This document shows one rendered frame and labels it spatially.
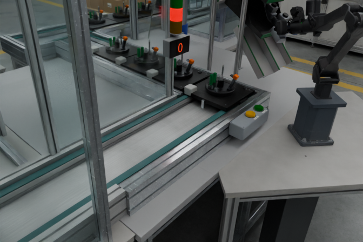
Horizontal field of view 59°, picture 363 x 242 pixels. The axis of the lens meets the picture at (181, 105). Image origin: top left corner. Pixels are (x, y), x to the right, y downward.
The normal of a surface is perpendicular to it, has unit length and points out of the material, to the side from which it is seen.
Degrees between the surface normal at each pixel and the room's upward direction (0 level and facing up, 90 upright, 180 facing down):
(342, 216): 0
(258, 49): 45
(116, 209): 90
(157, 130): 0
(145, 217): 0
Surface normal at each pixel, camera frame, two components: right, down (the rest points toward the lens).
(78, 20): 0.76, 0.35
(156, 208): 0.04, -0.87
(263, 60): 0.47, -0.33
